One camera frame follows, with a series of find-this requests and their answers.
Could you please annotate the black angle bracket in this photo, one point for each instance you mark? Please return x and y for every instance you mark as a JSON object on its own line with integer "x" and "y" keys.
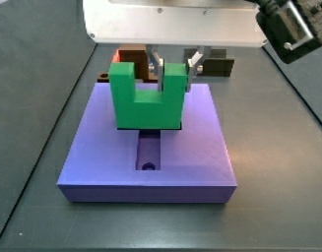
{"x": 216, "y": 66}

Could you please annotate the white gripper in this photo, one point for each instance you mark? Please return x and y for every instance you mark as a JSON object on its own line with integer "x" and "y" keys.
{"x": 177, "y": 22}

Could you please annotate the red small bar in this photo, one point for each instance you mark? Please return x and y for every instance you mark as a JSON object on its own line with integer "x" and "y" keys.
{"x": 117, "y": 57}

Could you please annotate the purple board with cross slot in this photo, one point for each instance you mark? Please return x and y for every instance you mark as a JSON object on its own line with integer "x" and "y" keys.
{"x": 128, "y": 166}

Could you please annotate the brown T-shaped block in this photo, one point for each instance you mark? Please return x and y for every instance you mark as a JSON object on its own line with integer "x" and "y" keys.
{"x": 137, "y": 57}

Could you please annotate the green U-shaped block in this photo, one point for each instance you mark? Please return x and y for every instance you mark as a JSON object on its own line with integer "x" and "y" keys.
{"x": 144, "y": 108}

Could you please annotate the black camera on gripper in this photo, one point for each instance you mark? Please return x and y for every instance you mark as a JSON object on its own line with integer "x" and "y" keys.
{"x": 292, "y": 25}

